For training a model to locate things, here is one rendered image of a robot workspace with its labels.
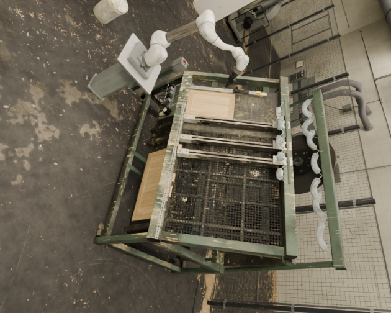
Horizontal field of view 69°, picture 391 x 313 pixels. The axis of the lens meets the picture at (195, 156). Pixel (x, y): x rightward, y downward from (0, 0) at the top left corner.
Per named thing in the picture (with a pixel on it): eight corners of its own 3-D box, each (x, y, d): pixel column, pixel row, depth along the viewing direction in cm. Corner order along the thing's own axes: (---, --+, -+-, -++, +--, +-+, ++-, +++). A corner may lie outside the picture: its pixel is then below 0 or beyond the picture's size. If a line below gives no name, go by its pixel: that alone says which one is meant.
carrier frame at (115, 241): (141, 92, 418) (186, 71, 373) (195, 143, 508) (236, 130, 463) (92, 243, 301) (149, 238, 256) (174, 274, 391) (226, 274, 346)
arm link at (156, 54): (143, 61, 298) (159, 54, 287) (144, 47, 305) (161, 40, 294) (152, 70, 311) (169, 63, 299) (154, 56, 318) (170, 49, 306)
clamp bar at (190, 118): (185, 117, 336) (184, 102, 316) (287, 127, 328) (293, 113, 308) (184, 123, 331) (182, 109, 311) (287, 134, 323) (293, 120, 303)
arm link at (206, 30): (218, 39, 273) (218, 28, 278) (205, 28, 261) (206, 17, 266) (208, 46, 281) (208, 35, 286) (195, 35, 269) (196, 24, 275)
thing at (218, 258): (216, 201, 341) (287, 190, 295) (223, 206, 350) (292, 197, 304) (211, 262, 304) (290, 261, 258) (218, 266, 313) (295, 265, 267)
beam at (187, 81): (184, 76, 382) (184, 69, 372) (193, 77, 381) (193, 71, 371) (148, 241, 264) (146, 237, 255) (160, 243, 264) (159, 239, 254)
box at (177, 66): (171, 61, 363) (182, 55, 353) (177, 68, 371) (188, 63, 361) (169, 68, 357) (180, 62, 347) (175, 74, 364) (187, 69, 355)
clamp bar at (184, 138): (180, 136, 321) (180, 122, 301) (288, 148, 313) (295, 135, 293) (179, 143, 316) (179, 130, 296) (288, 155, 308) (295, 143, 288)
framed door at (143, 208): (149, 154, 367) (148, 153, 366) (184, 144, 337) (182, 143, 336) (132, 222, 319) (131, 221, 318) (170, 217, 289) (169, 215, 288)
